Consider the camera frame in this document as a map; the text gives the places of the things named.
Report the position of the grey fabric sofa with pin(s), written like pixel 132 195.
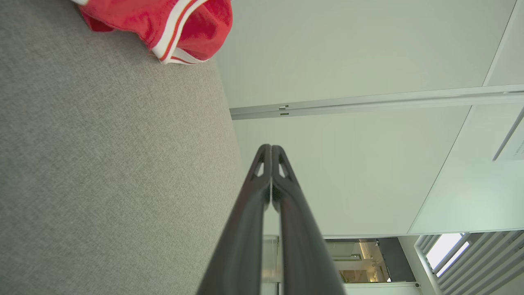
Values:
pixel 102 164

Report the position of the bright window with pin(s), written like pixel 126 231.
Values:
pixel 444 250

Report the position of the silver metal wall rail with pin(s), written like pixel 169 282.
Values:
pixel 368 101

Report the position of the red Bulls 23 jersey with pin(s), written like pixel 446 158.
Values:
pixel 135 16

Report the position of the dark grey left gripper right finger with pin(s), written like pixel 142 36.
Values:
pixel 305 254

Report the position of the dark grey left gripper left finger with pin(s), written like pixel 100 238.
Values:
pixel 241 246

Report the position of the grey slatted window blind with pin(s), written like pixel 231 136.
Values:
pixel 491 262

